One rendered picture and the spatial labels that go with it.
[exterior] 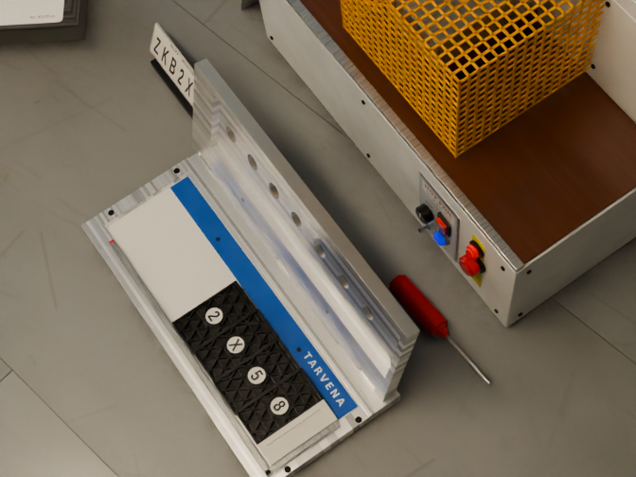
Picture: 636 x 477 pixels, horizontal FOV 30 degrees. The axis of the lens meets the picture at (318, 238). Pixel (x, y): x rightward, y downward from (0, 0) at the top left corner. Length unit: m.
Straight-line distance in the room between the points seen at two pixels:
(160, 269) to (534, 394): 0.51
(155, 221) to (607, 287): 0.60
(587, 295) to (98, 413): 0.64
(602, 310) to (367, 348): 0.32
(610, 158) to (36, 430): 0.78
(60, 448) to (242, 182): 0.41
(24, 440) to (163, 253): 0.30
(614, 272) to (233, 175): 0.50
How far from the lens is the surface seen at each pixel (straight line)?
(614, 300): 1.56
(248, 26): 1.75
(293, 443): 1.46
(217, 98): 1.47
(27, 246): 1.66
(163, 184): 1.62
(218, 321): 1.51
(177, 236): 1.58
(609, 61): 1.41
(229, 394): 1.49
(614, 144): 1.42
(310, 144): 1.64
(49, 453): 1.55
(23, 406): 1.58
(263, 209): 1.50
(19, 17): 1.71
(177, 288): 1.55
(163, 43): 1.70
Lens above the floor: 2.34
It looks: 66 degrees down
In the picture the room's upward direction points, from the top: 12 degrees counter-clockwise
